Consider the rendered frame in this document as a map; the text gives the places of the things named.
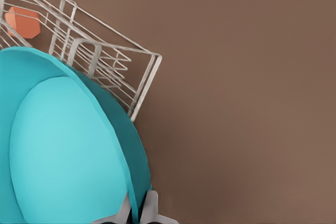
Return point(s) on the turquoise plate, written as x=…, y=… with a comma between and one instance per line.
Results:
x=65, y=140

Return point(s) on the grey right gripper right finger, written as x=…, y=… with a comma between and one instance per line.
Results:
x=153, y=209

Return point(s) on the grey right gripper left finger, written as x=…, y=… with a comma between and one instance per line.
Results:
x=123, y=211

